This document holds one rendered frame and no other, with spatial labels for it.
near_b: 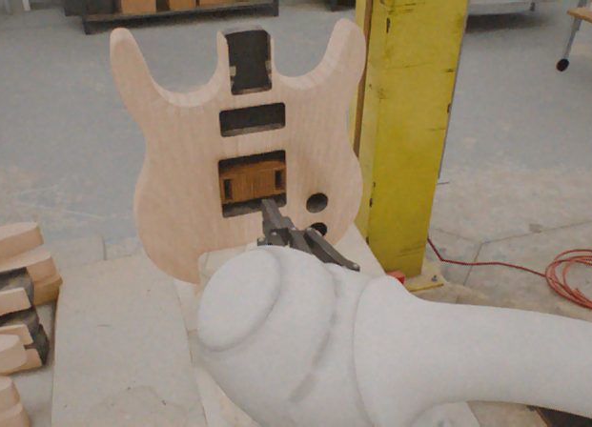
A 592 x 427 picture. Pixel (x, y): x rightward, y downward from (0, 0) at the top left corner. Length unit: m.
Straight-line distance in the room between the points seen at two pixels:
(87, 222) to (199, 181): 2.21
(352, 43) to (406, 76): 1.19
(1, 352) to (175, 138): 0.41
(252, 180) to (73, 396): 0.44
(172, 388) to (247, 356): 0.63
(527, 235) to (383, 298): 2.59
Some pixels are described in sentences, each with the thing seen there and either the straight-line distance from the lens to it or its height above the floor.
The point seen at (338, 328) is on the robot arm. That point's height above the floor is 1.43.
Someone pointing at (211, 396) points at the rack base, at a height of 0.94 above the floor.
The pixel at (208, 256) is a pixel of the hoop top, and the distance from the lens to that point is 0.86.
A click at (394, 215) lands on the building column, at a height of 0.37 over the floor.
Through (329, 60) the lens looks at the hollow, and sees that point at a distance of 0.81.
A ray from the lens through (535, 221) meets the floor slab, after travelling 3.06.
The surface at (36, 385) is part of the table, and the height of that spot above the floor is 0.90.
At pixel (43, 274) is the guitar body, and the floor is 0.96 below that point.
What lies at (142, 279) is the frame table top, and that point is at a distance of 1.15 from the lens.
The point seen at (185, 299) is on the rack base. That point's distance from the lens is 0.96.
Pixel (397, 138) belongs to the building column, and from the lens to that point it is 2.07.
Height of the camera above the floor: 1.68
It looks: 36 degrees down
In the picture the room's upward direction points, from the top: straight up
